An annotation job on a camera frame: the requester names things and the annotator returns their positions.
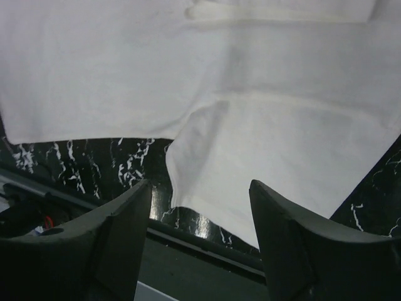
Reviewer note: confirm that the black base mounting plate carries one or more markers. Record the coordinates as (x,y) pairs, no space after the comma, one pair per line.
(169,270)

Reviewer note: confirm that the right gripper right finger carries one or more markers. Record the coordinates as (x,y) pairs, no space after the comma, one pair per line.
(308,257)

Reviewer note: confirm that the black patterned table mat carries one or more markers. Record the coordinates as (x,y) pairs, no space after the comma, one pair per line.
(105,168)

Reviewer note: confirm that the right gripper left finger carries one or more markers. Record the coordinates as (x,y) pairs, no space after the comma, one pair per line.
(50,253)

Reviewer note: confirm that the white t shirt red print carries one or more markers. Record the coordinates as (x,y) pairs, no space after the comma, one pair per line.
(301,95)

